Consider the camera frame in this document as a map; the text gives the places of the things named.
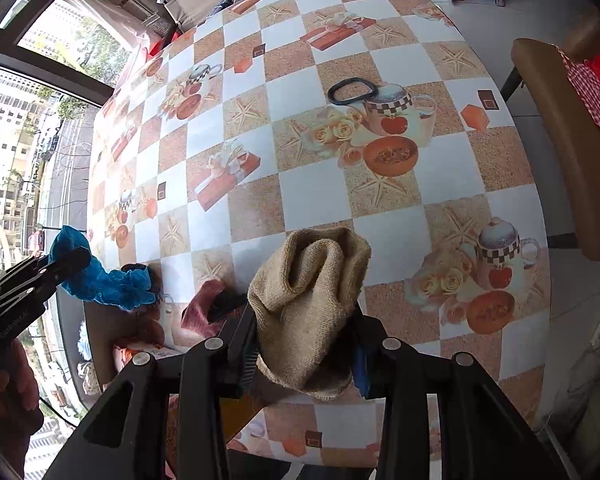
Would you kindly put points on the light blue fluffy scrunchie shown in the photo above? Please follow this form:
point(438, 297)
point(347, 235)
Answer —
point(83, 344)

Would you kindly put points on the checkered patterned tablecloth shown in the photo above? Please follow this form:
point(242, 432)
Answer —
point(376, 115)

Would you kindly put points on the grey cardboard storage box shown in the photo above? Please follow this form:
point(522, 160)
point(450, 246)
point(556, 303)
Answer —
point(104, 325)

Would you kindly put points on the person's left hand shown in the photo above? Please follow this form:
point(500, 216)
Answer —
point(18, 399)

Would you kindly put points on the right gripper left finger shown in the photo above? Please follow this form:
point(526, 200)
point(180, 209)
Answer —
point(240, 337)

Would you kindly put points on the pink navy striped knit sock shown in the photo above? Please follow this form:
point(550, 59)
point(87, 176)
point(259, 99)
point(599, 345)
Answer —
point(212, 305)

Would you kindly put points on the beige knit sock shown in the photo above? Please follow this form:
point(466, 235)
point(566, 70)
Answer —
point(302, 299)

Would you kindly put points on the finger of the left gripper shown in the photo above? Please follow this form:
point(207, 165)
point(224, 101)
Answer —
point(21, 273)
point(44, 284)

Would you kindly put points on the blue cloth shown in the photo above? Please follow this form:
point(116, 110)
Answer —
point(129, 288)

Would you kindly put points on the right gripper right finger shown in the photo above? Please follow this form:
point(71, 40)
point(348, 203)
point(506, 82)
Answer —
point(370, 368)

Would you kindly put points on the brown chair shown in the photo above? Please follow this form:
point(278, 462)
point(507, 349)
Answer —
point(571, 129)

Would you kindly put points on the floral tissue pack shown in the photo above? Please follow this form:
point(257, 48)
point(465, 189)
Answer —
point(123, 353)

